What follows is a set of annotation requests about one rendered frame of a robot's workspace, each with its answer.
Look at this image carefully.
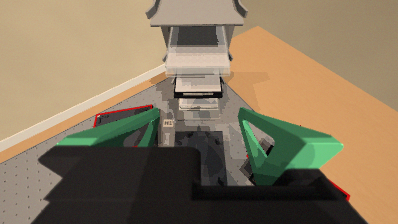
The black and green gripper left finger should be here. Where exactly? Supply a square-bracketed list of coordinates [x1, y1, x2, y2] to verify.
[55, 107, 160, 147]

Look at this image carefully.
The grey slotted rack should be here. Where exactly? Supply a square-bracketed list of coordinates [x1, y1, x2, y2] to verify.
[145, 0, 248, 120]

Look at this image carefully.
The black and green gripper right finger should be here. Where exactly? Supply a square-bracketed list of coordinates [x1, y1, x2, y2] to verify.
[238, 107, 344, 186]

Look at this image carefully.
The black plate with label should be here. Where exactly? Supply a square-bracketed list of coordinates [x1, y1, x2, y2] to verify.
[174, 77, 223, 98]

